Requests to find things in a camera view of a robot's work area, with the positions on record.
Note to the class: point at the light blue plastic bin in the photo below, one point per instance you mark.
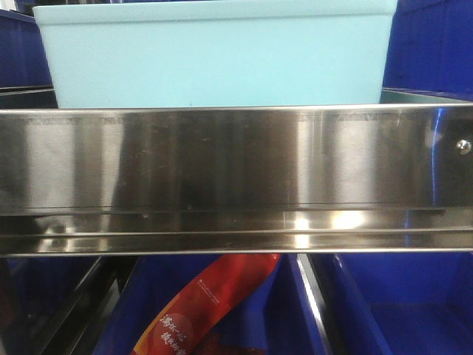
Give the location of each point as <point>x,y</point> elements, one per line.
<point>216,53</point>

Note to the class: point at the dark blue bin lower centre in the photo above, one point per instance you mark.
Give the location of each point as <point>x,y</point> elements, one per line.
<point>275,319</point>

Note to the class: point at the dark blue bin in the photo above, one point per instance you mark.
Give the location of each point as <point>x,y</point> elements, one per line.
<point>430,47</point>
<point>44,283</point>
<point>23,60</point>
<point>405,303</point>
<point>275,319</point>

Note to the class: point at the dark blue bin lower right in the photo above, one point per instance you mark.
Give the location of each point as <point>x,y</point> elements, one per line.
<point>405,303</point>

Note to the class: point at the dark blue bin upper left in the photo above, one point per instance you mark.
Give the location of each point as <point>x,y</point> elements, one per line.
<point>23,60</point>

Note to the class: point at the dark blue bin upper right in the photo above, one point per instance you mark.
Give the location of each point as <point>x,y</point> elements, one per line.
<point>430,47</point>

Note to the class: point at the dark blue bin lower left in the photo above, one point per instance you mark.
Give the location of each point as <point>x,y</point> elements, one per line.
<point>44,283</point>

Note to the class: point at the red snack package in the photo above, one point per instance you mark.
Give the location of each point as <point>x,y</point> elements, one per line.
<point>204,301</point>

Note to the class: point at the stainless steel shelf rail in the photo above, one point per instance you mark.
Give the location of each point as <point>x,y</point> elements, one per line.
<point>383,177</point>

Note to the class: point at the silver bolt on rail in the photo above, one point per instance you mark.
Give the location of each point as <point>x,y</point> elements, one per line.
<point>464,146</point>

